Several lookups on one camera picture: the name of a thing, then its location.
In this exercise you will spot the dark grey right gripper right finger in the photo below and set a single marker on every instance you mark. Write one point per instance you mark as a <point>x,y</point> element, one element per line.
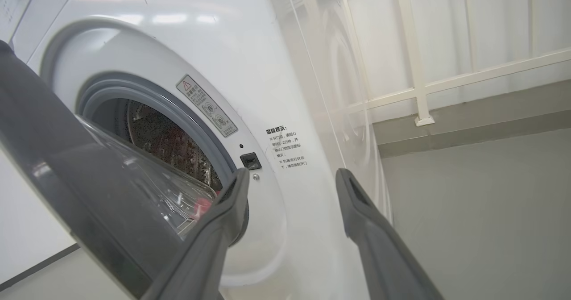
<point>379,255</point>

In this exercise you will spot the black door latch socket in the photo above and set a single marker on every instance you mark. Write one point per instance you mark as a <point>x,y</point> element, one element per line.
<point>250,161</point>

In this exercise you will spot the white metal railing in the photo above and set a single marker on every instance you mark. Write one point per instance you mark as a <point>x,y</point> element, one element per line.
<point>417,68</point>

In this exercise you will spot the red garment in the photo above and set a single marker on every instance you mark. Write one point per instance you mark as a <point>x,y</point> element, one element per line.
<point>201,206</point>

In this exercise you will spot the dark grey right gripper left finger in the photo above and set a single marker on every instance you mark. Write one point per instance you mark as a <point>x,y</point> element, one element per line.
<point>209,246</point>

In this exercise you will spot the grey rubber door gasket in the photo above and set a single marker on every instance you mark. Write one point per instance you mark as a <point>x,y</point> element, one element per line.
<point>178,108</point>

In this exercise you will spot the grey warning sticker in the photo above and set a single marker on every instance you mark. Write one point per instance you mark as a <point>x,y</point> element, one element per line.
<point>206,106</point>

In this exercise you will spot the steel perforated washer drum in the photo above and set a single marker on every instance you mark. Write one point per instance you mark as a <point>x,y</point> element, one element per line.
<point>165,139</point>

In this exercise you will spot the dark grey round washer door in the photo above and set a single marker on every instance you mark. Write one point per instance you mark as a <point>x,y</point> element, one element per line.
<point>53,157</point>

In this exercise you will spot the white front-load washing machine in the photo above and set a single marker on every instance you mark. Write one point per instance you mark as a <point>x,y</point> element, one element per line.
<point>250,45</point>

